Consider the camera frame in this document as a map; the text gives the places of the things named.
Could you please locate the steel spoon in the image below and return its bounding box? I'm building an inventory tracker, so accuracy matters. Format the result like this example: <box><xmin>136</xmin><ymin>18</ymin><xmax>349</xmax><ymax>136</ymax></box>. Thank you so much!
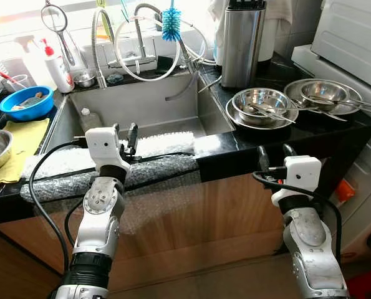
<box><xmin>325</xmin><ymin>100</ymin><xmax>364</xmax><ymax>116</ymax></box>
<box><xmin>290</xmin><ymin>98</ymin><xmax>349</xmax><ymax>123</ymax></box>
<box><xmin>243</xmin><ymin>103</ymin><xmax>279</xmax><ymax>124</ymax></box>
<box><xmin>255</xmin><ymin>102</ymin><xmax>298</xmax><ymax>120</ymax></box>
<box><xmin>305</xmin><ymin>93</ymin><xmax>371</xmax><ymax>108</ymax></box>

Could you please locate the clear plastic bottle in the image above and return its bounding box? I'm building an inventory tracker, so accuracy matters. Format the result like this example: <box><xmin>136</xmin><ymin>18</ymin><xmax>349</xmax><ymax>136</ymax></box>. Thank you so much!
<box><xmin>78</xmin><ymin>108</ymin><xmax>104</xmax><ymax>133</ymax></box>

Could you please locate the clear bubble wrap sheet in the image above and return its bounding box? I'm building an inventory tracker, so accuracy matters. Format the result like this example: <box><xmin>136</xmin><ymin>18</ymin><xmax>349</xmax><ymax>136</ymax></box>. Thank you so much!
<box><xmin>20</xmin><ymin>131</ymin><xmax>201</xmax><ymax>203</ymax></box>

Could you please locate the stainless steel sink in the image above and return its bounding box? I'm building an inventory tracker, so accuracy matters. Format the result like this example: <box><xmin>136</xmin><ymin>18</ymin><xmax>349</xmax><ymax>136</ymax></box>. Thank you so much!
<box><xmin>45</xmin><ymin>72</ymin><xmax>236</xmax><ymax>156</ymax></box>

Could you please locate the steel plate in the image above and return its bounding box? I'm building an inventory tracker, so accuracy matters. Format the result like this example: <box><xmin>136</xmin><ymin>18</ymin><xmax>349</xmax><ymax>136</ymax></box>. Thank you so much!
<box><xmin>226</xmin><ymin>93</ymin><xmax>299</xmax><ymax>130</ymax></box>
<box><xmin>284</xmin><ymin>78</ymin><xmax>364</xmax><ymax>116</ymax></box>

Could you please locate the small steel cup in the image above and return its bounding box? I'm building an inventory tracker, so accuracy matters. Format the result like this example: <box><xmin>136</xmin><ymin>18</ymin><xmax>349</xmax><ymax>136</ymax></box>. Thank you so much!
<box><xmin>73</xmin><ymin>70</ymin><xmax>97</xmax><ymax>88</ymax></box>

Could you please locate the small orange object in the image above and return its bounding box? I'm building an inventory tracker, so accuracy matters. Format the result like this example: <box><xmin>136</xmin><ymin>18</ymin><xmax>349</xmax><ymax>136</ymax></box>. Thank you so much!
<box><xmin>335</xmin><ymin>179</ymin><xmax>355</xmax><ymax>203</ymax></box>

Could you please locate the chrome gooseneck tap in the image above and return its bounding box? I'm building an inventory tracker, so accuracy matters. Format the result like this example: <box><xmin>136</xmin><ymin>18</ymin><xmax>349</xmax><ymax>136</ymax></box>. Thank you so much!
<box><xmin>107</xmin><ymin>3</ymin><xmax>164</xmax><ymax>68</ymax></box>

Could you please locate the wooden base cabinet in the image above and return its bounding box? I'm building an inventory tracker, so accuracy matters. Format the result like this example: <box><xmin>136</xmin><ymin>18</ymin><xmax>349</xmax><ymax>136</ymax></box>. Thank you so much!
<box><xmin>0</xmin><ymin>156</ymin><xmax>339</xmax><ymax>293</ymax></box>

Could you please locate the dark green scouring sponge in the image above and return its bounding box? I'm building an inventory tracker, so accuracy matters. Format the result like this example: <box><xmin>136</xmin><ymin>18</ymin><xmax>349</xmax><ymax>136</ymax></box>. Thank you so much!
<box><xmin>157</xmin><ymin>56</ymin><xmax>180</xmax><ymax>73</ymax></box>

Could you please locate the white washing machine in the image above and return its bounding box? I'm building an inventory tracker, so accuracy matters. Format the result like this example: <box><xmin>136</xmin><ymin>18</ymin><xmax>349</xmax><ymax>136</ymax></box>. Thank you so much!
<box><xmin>291</xmin><ymin>44</ymin><xmax>371</xmax><ymax>265</ymax></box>

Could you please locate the white soap bottle red pump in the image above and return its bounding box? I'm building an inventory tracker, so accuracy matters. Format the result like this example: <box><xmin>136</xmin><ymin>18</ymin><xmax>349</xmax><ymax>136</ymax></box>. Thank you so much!
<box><xmin>39</xmin><ymin>37</ymin><xmax>75</xmax><ymax>94</ymax></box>

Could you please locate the yellow cloth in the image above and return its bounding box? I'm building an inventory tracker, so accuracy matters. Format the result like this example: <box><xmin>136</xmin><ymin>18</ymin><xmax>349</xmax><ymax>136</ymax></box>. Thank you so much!
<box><xmin>0</xmin><ymin>118</ymin><xmax>51</xmax><ymax>189</ymax></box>

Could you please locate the grey brown rag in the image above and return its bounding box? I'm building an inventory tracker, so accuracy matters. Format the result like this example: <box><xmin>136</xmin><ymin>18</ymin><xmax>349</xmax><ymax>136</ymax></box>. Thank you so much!
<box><xmin>12</xmin><ymin>92</ymin><xmax>51</xmax><ymax>111</ymax></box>

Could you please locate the blue plastic bowl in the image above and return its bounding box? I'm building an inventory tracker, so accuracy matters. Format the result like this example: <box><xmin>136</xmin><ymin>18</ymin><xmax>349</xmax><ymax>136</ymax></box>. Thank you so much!
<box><xmin>0</xmin><ymin>85</ymin><xmax>55</xmax><ymax>122</ymax></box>

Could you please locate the clear plastic cup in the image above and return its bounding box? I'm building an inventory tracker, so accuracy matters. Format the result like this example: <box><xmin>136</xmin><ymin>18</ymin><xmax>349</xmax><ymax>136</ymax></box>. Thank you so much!
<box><xmin>3</xmin><ymin>74</ymin><xmax>30</xmax><ymax>94</ymax></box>

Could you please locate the steel knife block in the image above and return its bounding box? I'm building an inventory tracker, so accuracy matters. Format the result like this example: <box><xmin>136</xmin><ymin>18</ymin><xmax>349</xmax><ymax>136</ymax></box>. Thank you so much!
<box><xmin>221</xmin><ymin>0</ymin><xmax>267</xmax><ymax>89</ymax></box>

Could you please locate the blue bottle brush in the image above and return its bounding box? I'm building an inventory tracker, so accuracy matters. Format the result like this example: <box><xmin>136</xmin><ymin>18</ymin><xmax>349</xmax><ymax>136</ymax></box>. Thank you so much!
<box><xmin>161</xmin><ymin>0</ymin><xmax>183</xmax><ymax>42</ymax></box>

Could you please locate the red stick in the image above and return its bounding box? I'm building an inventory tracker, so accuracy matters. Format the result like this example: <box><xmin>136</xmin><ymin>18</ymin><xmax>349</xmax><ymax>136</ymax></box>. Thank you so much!
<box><xmin>0</xmin><ymin>62</ymin><xmax>22</xmax><ymax>85</ymax></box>

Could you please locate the white ribbed plastic panel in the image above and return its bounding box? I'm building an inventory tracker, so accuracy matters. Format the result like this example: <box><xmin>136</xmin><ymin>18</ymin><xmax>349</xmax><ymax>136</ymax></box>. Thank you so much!
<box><xmin>310</xmin><ymin>0</ymin><xmax>371</xmax><ymax>82</ymax></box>

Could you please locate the white hanging towel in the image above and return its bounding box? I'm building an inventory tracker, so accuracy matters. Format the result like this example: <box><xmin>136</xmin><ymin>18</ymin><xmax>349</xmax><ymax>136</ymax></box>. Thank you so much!
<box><xmin>208</xmin><ymin>0</ymin><xmax>293</xmax><ymax>47</ymax></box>

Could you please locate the red plastic stool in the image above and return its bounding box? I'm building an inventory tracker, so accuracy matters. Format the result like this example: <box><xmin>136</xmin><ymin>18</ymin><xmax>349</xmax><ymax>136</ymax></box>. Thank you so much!
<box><xmin>347</xmin><ymin>267</ymin><xmax>371</xmax><ymax>299</ymax></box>

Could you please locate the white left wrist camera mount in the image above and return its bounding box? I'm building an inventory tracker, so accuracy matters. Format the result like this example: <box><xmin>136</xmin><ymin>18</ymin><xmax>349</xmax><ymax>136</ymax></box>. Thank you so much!
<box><xmin>85</xmin><ymin>126</ymin><xmax>131</xmax><ymax>172</ymax></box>

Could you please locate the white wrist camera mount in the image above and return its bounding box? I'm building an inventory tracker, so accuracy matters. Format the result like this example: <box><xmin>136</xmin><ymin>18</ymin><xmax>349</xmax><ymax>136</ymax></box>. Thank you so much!
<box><xmin>271</xmin><ymin>156</ymin><xmax>323</xmax><ymax>206</ymax></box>
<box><xmin>85</xmin><ymin>126</ymin><xmax>131</xmax><ymax>172</ymax></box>

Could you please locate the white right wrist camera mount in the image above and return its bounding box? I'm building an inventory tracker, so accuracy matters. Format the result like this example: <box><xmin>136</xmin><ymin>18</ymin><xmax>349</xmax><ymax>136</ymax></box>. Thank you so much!
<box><xmin>271</xmin><ymin>156</ymin><xmax>323</xmax><ymax>206</ymax></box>

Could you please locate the white plastic hose loop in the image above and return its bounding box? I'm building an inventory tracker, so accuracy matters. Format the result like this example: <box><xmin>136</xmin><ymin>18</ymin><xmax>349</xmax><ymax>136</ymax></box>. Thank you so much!
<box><xmin>113</xmin><ymin>16</ymin><xmax>217</xmax><ymax>82</ymax></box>

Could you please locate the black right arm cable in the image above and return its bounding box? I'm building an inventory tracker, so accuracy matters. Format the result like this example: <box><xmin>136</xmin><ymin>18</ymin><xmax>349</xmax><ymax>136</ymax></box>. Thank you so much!
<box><xmin>253</xmin><ymin>171</ymin><xmax>343</xmax><ymax>265</ymax></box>

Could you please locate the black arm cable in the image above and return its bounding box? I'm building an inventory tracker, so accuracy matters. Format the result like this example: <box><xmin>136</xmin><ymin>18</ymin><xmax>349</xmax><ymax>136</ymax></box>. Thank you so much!
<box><xmin>28</xmin><ymin>138</ymin><xmax>89</xmax><ymax>275</ymax></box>
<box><xmin>253</xmin><ymin>171</ymin><xmax>343</xmax><ymax>265</ymax></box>

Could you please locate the flexible steel hose faucet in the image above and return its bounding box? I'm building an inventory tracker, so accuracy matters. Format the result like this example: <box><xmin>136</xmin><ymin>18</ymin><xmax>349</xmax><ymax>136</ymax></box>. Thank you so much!
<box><xmin>90</xmin><ymin>7</ymin><xmax>115</xmax><ymax>88</ymax></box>

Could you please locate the braided hose with steel valve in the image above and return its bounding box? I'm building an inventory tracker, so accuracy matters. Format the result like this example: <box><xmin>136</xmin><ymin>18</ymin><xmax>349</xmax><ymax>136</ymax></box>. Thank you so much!
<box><xmin>170</xmin><ymin>37</ymin><xmax>201</xmax><ymax>74</ymax></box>

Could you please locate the thin grey utensil handle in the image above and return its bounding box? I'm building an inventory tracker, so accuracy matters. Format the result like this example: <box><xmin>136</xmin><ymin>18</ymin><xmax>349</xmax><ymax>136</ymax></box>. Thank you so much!
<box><xmin>198</xmin><ymin>78</ymin><xmax>222</xmax><ymax>93</ymax></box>

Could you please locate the steel wire skimmer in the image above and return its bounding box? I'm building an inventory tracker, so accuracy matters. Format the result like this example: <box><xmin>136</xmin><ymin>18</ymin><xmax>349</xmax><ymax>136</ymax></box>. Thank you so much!
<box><xmin>41</xmin><ymin>0</ymin><xmax>80</xmax><ymax>66</ymax></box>

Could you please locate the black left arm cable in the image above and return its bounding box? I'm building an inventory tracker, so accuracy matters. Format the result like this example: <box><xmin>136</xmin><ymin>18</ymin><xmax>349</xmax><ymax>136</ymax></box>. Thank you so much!
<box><xmin>28</xmin><ymin>138</ymin><xmax>89</xmax><ymax>275</ymax></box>

